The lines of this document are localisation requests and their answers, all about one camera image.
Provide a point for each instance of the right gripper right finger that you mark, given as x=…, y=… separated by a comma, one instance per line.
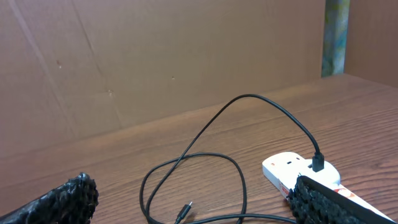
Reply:
x=314, y=203

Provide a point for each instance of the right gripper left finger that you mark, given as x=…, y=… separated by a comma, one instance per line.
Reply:
x=74, y=202

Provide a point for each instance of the white USB charger plug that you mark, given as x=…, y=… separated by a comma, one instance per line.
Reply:
x=327, y=176

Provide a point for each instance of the white power strip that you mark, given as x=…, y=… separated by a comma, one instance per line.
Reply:
x=282, y=170

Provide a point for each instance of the brown cardboard backdrop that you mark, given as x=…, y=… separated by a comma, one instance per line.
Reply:
x=112, y=88

